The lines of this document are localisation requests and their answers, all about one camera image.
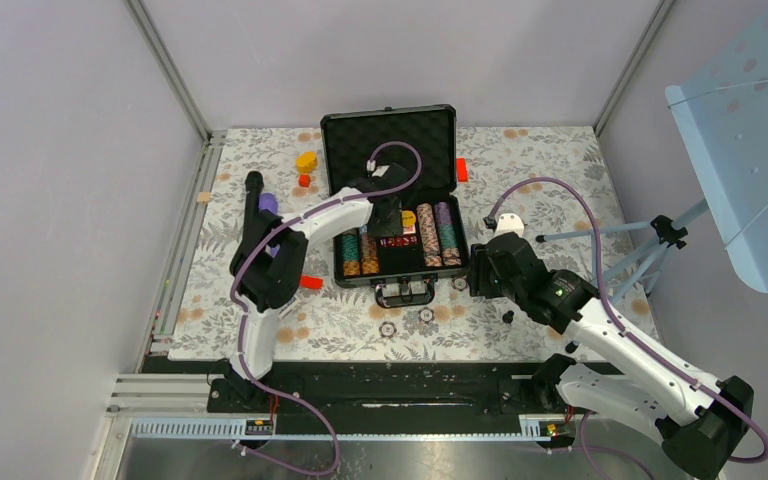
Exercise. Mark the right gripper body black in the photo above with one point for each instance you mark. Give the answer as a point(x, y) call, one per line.
point(485, 280)

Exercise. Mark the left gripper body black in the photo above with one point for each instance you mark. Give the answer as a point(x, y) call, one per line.
point(390, 226)

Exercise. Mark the black poker chip case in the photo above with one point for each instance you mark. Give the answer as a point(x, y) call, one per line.
point(416, 138)

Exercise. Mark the blue playing card deck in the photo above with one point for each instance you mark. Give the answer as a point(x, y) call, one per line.
point(289, 308)

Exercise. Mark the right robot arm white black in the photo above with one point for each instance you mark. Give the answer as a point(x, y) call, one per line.
point(696, 418)

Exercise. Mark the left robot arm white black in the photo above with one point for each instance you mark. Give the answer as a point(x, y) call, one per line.
point(268, 264)

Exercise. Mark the yellow dealer button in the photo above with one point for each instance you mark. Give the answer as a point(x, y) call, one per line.
point(408, 219)

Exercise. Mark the brown chip stack far left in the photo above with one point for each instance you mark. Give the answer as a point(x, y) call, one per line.
point(350, 254)

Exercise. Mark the purple chip stack far right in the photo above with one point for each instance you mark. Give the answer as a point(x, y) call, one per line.
point(447, 236)

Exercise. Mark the red block beside case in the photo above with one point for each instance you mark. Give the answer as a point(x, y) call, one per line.
point(462, 170)

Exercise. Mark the poker chip with die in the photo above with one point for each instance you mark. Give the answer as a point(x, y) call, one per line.
point(426, 315)

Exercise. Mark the floral table mat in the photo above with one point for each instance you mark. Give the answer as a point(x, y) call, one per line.
point(554, 178)

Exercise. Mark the yellow cylinder block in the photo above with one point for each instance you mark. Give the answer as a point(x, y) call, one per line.
point(307, 162)

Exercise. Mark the red rectangular block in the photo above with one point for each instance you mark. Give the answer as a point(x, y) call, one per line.
point(311, 282)

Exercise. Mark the black microphone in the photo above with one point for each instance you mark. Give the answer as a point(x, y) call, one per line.
point(254, 184)

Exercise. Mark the light blue tripod stand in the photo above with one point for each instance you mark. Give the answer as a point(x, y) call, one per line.
point(645, 262)

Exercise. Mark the small wooden block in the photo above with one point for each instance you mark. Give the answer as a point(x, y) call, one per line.
point(203, 197)

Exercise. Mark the light blue perforated panel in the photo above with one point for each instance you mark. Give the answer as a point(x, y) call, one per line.
point(721, 113)

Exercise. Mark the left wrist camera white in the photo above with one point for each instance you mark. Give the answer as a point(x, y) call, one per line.
point(379, 171)

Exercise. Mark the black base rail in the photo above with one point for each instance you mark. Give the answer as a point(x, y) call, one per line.
point(378, 398)

